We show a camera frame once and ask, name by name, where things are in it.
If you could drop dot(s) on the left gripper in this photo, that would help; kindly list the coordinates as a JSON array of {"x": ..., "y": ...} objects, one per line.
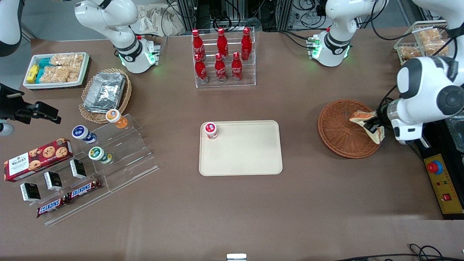
[{"x": 380, "y": 116}]

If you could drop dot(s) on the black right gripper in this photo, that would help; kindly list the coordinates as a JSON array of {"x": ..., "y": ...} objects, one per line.
[{"x": 11, "y": 105}]

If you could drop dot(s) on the triangular sandwich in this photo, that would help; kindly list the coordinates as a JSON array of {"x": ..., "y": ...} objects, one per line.
[{"x": 360, "y": 116}]

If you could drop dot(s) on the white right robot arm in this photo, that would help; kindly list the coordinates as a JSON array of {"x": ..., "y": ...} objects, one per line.
[{"x": 119, "y": 40}]

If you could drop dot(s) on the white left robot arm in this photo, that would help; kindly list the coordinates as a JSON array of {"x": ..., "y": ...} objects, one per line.
[{"x": 427, "y": 83}]

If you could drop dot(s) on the round brown wicker basket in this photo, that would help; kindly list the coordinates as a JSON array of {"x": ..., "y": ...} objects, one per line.
[{"x": 337, "y": 130}]

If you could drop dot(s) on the white rectangular snack tray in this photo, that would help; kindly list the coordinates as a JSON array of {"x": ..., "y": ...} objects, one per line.
[{"x": 85, "y": 70}]

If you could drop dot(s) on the oval light wicker basket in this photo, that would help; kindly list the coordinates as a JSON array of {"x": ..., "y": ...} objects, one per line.
[{"x": 125, "y": 98}]

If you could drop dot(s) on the beige plastic tray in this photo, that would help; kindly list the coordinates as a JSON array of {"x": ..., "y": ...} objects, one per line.
[{"x": 246, "y": 152}]

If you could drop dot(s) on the teal snack packet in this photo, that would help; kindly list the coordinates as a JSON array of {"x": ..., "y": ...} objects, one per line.
[
  {"x": 40, "y": 75},
  {"x": 45, "y": 62}
]

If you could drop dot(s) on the yellow snack packet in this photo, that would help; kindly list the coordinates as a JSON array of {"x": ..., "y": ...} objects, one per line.
[{"x": 32, "y": 73}]

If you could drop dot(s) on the rice cracker snack bag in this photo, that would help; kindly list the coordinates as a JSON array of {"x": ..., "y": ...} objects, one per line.
[
  {"x": 435, "y": 47},
  {"x": 59, "y": 74},
  {"x": 429, "y": 34},
  {"x": 409, "y": 53},
  {"x": 67, "y": 59}
]

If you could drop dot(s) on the blue-lid yogurt cup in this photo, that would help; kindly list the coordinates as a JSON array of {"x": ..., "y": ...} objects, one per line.
[{"x": 81, "y": 132}]

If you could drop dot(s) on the red Walkers cookie box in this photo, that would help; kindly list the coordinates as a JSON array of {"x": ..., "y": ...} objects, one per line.
[{"x": 36, "y": 159}]

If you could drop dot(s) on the black countertop appliance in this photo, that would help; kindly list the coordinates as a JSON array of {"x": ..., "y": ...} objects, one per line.
[{"x": 436, "y": 145}]

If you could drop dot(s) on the stacked aluminium foil containers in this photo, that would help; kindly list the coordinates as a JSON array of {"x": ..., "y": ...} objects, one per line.
[{"x": 105, "y": 90}]

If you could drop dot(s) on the small black box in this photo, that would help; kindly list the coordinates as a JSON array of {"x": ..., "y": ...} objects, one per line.
[
  {"x": 30, "y": 192},
  {"x": 53, "y": 181},
  {"x": 78, "y": 168}
]

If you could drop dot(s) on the green-lid yogurt cup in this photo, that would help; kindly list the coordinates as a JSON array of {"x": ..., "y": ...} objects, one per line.
[{"x": 97, "y": 154}]

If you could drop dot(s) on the orange-lid yogurt cup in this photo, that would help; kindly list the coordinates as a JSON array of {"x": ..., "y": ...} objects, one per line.
[{"x": 115, "y": 117}]

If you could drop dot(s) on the clear pan in appliance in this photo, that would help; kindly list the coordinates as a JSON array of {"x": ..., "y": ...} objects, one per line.
[{"x": 456, "y": 134}]

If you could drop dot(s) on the Snickers chocolate bar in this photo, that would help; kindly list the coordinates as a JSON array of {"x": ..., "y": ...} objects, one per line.
[
  {"x": 52, "y": 206},
  {"x": 84, "y": 189}
]

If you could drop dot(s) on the yellow emergency stop box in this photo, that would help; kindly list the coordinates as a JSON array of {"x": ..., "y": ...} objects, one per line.
[{"x": 445, "y": 185}]

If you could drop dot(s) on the clear acrylic step stand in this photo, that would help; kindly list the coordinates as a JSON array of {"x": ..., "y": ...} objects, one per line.
[{"x": 127, "y": 156}]

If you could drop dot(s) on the clear acrylic bottle rack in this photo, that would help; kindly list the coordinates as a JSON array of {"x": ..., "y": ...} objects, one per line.
[{"x": 250, "y": 72}]

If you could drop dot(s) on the beige cloth bag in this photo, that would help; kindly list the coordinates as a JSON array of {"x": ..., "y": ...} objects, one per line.
[{"x": 156, "y": 20}]

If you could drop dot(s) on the red cola bottle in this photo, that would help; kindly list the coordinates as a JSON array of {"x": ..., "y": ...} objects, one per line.
[
  {"x": 236, "y": 69},
  {"x": 222, "y": 43},
  {"x": 197, "y": 45},
  {"x": 246, "y": 45},
  {"x": 220, "y": 70},
  {"x": 201, "y": 70}
]

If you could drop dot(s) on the red-lid yogurt cup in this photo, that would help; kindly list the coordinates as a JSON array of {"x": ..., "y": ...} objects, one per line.
[{"x": 211, "y": 129}]

